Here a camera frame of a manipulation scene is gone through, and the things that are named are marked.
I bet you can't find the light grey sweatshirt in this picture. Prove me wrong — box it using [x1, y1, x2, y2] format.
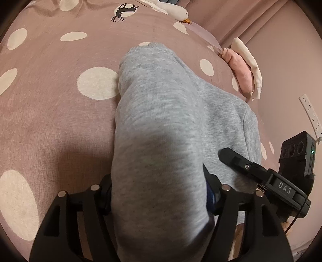
[111, 42, 263, 262]

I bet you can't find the pink and cream folded cloth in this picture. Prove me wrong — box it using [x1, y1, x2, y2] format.
[231, 38, 263, 100]

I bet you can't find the white power strip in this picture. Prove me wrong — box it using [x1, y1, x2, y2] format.
[299, 93, 322, 145]

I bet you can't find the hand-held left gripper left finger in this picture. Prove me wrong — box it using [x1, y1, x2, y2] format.
[29, 173, 120, 262]

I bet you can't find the pink curtain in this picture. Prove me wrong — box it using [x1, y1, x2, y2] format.
[185, 0, 286, 44]

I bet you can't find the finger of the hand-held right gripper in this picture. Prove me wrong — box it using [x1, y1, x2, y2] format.
[218, 148, 270, 183]

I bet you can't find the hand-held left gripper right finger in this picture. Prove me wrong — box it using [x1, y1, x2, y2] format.
[201, 164, 294, 262]

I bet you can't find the pale lilac bed sheet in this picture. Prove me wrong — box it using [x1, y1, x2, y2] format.
[187, 22, 223, 51]

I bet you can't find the pink polka dot blanket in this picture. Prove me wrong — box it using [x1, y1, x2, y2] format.
[0, 0, 276, 262]

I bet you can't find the white goose plush toy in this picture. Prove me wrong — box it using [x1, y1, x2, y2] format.
[141, 0, 192, 25]

